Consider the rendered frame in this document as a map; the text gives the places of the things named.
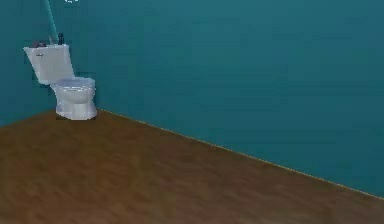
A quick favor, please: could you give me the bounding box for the white toilet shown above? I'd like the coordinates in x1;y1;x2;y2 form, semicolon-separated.
22;43;99;121

